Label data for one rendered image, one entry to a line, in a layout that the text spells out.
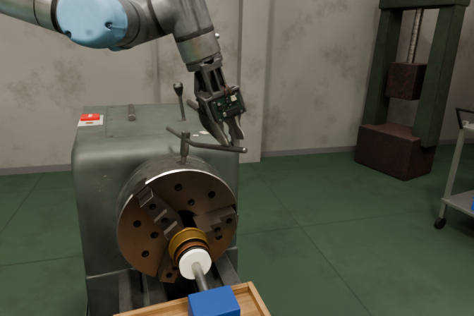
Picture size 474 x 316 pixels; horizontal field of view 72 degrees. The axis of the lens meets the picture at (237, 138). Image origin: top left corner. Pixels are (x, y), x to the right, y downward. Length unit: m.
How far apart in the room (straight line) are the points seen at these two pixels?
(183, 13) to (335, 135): 4.32
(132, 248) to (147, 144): 0.29
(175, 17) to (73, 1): 0.18
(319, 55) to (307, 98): 0.57
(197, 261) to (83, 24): 0.51
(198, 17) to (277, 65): 3.64
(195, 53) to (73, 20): 0.21
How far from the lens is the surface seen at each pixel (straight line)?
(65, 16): 0.49
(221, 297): 0.64
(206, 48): 0.59
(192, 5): 0.59
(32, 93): 4.11
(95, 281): 1.13
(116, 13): 0.48
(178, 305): 0.93
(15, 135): 4.28
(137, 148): 0.95
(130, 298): 1.02
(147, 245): 0.89
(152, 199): 0.78
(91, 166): 0.95
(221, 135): 0.66
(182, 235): 0.77
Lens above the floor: 1.55
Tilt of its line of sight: 17 degrees down
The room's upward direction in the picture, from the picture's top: 2 degrees clockwise
